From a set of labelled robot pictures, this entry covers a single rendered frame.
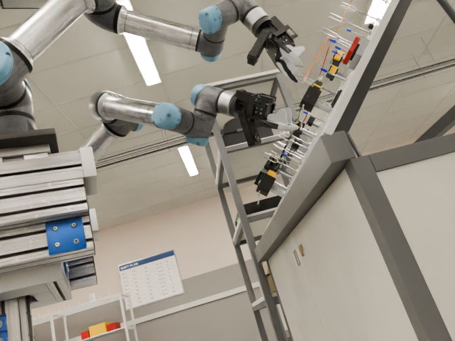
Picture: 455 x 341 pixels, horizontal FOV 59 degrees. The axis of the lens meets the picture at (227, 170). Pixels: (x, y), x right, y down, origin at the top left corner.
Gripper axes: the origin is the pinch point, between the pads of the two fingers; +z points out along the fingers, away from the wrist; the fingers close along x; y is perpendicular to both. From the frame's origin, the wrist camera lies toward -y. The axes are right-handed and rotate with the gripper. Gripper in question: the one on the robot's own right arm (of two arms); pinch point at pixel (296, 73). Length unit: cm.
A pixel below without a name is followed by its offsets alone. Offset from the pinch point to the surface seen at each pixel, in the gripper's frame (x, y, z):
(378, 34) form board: -28.5, 6.1, 14.1
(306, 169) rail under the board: -16.0, -23.9, 28.0
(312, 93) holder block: -2.2, -1.5, 8.8
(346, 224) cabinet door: -16, -25, 43
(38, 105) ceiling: 289, -90, -245
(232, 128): 103, 6, -34
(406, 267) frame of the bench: -31, -27, 55
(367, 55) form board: -28.9, -0.3, 17.0
